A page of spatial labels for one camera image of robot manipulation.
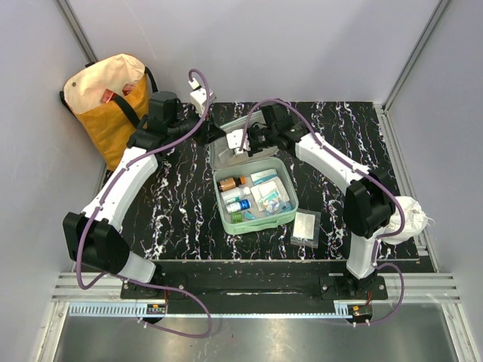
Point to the mint green medicine case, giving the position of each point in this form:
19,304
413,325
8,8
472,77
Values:
254,164

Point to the small green box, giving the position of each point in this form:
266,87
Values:
236,217

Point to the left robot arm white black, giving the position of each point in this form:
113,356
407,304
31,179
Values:
94,236

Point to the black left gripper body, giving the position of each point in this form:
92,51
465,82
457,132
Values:
184,125

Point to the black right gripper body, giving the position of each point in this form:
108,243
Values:
260,139

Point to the white crumpled cloth bag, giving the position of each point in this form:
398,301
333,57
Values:
415,221

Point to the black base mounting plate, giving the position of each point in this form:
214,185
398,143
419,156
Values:
259,287

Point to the brown bottle orange cap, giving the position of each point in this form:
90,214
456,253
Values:
230,183

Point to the white gauze pad packet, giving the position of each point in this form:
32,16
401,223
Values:
263,189

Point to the orange tote bag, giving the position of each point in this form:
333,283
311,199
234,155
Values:
109,98

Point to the white pill bottle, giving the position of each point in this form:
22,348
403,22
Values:
236,194

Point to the teal plaster packet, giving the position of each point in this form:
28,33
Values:
273,204

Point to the clear bag white leaflets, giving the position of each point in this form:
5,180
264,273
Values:
231,156

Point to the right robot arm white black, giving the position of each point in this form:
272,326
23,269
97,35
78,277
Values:
371,212

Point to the blue mask packet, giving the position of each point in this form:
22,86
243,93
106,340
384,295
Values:
263,176

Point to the cyan sachet strip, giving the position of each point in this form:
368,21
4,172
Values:
248,215

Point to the clear bag white pads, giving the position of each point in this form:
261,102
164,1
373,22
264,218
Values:
306,228

